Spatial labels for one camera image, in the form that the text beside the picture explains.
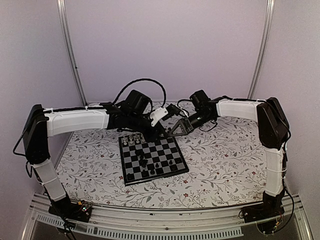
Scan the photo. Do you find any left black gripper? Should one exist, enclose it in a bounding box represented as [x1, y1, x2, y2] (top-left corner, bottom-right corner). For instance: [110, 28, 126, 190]
[127, 112, 170, 144]

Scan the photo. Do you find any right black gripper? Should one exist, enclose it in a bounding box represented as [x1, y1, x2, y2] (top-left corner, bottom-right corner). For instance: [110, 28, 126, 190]
[168, 110, 214, 137]

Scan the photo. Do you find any black and grey chessboard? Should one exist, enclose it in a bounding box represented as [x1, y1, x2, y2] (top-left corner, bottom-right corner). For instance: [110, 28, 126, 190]
[118, 137, 189, 186]

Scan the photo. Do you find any black chess rook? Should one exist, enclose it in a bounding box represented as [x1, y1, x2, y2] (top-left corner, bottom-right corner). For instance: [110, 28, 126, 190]
[126, 173, 134, 181]

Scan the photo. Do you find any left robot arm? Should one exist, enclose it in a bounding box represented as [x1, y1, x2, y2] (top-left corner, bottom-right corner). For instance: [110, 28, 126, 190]
[12, 90, 169, 217]

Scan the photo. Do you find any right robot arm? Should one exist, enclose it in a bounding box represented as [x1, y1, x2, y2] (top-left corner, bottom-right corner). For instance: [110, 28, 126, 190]
[167, 90, 291, 218]

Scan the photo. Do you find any row of white chess pieces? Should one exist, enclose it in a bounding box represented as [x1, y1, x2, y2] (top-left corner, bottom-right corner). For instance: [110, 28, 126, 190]
[119, 133, 146, 147]

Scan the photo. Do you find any pile of black chess pieces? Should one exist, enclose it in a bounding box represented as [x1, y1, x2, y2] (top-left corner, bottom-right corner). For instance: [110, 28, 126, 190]
[134, 149, 149, 178]

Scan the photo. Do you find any floral patterned table mat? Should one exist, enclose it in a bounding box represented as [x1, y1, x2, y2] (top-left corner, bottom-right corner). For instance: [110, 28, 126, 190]
[48, 101, 285, 210]

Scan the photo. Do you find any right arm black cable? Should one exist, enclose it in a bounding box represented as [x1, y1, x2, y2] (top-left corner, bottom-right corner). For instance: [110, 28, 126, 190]
[177, 98, 218, 133]

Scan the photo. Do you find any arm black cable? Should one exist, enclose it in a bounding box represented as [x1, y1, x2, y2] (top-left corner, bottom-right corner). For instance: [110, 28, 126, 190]
[112, 78, 168, 111]
[177, 98, 218, 133]

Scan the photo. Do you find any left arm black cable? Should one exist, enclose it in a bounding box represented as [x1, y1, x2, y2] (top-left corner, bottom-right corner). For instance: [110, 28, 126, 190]
[112, 78, 168, 111]

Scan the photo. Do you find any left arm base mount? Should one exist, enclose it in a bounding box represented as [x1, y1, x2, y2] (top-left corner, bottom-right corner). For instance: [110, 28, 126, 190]
[48, 196, 93, 223]

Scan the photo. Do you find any front aluminium rail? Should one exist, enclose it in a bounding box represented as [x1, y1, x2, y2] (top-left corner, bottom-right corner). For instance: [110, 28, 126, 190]
[21, 194, 313, 240]

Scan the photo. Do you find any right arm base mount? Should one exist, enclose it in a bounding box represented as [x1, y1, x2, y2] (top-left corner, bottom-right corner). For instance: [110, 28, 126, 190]
[238, 203, 285, 235]

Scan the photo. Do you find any left aluminium frame post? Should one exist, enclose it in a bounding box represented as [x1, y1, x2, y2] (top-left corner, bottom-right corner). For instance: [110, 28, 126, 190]
[56, 0, 88, 106]

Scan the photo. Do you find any aluminium frame post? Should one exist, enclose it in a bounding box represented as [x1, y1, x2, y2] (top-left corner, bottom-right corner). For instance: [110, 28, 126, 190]
[56, 0, 88, 106]
[247, 0, 275, 99]

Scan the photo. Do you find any right aluminium frame post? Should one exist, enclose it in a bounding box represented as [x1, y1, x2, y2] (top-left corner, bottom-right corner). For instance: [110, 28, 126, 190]
[247, 0, 275, 99]

